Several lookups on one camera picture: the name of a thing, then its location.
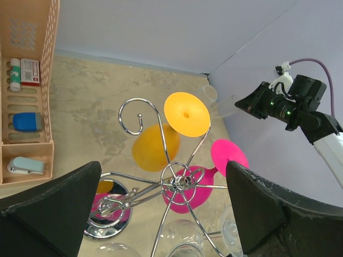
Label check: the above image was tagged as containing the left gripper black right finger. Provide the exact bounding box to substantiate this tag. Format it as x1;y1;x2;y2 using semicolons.
226;161;342;256

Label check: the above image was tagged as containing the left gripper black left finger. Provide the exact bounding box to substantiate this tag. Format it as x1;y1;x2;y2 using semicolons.
1;161;102;256

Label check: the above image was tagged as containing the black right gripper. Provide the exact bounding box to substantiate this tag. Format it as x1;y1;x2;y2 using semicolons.
234;82;303;131

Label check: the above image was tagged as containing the orange plastic wine glass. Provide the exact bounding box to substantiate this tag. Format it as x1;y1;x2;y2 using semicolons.
132;92;211;172

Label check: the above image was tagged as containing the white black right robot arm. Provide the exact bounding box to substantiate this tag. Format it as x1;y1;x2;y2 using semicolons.
235;75;342;184

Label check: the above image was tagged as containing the pink plastic wine glass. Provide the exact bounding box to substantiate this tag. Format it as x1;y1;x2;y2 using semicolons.
162;138;249;214

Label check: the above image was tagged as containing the blue stapler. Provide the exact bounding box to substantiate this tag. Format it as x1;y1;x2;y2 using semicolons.
7;156;45;175

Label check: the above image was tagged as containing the blue eraser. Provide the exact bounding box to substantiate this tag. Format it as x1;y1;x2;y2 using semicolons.
12;112;43;132

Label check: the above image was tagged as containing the white glue stick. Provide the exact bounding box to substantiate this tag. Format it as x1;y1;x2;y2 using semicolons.
10;58;21;92

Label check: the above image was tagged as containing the red white small box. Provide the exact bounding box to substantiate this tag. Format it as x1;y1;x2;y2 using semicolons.
20;58;40;86

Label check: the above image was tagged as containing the orange perforated desk organizer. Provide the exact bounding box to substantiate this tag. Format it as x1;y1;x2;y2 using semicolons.
1;1;60;188

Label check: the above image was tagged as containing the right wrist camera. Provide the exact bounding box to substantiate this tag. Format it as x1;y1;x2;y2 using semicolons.
269;62;293;95

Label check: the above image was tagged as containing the chrome wire wine glass rack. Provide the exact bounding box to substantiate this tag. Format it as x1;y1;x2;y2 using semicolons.
87;97;227;256

